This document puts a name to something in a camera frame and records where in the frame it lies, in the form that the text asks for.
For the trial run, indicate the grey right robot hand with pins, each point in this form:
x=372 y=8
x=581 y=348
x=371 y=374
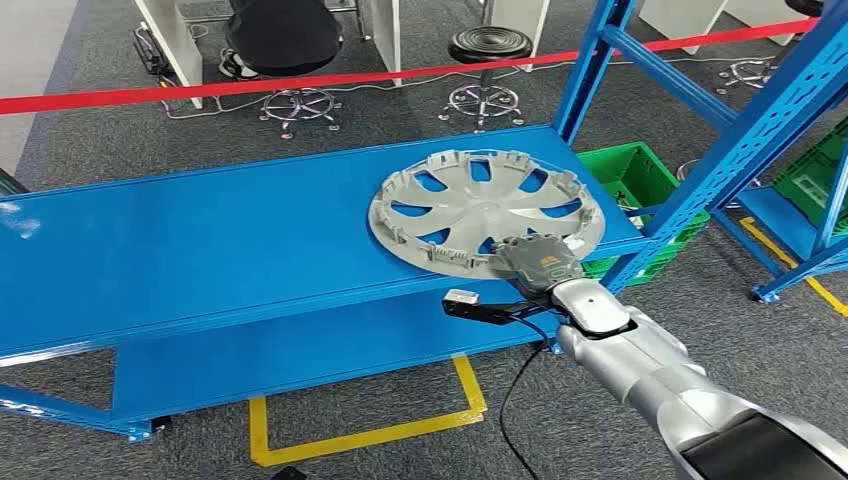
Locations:
x=536 y=265

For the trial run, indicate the grey plastic wheel cover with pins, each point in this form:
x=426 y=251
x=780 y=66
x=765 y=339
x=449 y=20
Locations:
x=464 y=205

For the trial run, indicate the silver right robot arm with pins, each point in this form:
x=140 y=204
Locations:
x=662 y=378

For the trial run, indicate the blue metal shelf rack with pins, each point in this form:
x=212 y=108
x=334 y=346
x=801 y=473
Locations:
x=199 y=252
x=775 y=218

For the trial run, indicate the green plastic crate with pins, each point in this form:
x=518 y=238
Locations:
x=811 y=175
x=636 y=172
x=686 y=245

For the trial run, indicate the chrome round stanchion base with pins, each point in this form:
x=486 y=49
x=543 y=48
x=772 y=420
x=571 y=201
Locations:
x=686 y=169

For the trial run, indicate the black round stool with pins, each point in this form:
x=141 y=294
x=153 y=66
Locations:
x=490 y=43

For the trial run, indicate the white desk panel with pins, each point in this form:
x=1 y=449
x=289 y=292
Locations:
x=676 y=16
x=172 y=40
x=385 y=33
x=523 y=13

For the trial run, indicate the chrome stool base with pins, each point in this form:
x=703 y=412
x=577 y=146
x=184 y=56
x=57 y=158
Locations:
x=299 y=104
x=748 y=69

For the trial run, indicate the red barrier belt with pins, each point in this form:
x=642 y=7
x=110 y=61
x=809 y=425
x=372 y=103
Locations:
x=265 y=85

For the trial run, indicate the seated person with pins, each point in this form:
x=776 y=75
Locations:
x=281 y=40

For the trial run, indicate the black power strip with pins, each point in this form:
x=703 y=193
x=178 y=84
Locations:
x=149 y=53

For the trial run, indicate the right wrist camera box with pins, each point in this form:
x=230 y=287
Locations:
x=460 y=298

